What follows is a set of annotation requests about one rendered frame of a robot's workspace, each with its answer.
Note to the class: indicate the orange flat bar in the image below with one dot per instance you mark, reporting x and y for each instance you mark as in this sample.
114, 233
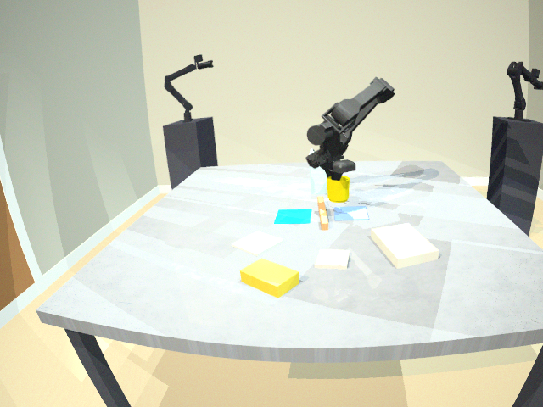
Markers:
322, 213

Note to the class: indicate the yellow rectangular block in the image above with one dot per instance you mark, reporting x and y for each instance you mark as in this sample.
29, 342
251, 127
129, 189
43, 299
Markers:
269, 277

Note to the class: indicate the yellow cup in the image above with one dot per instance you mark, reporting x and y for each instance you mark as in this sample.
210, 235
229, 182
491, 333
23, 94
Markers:
338, 191

